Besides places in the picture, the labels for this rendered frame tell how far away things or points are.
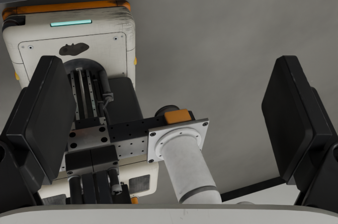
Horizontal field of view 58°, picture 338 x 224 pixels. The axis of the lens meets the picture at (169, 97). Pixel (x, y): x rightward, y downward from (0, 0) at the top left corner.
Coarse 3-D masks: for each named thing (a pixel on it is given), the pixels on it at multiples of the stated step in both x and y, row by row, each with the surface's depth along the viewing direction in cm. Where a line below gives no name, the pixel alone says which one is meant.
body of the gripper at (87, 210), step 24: (0, 216) 7; (24, 216) 7; (48, 216) 7; (72, 216) 7; (96, 216) 7; (120, 216) 7; (144, 216) 7; (168, 216) 7; (192, 216) 7; (216, 216) 7; (240, 216) 7; (264, 216) 7; (288, 216) 7; (312, 216) 7; (336, 216) 7
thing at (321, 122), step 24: (288, 72) 11; (264, 96) 13; (288, 96) 11; (312, 96) 10; (288, 120) 11; (312, 120) 9; (288, 144) 11; (312, 144) 9; (288, 168) 11; (312, 168) 9
